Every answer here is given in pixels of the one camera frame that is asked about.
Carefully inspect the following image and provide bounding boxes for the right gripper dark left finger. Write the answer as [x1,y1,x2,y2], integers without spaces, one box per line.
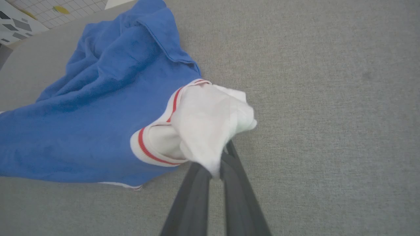
[160,162,212,236]

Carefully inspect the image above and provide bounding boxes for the lemon print grid partition panel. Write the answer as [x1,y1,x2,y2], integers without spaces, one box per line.
[7,0,109,30]

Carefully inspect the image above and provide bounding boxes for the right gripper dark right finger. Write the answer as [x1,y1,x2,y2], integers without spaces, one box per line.
[220,141,272,236]

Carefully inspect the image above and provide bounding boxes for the blue basketball jersey white sleeves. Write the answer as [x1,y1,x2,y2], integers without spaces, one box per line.
[0,0,258,191]

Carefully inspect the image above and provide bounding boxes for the white rectangular box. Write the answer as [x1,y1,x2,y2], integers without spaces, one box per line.
[104,0,138,10]

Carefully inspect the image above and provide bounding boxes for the white panel with grey shapes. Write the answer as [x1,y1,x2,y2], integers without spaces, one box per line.
[0,2,50,45]

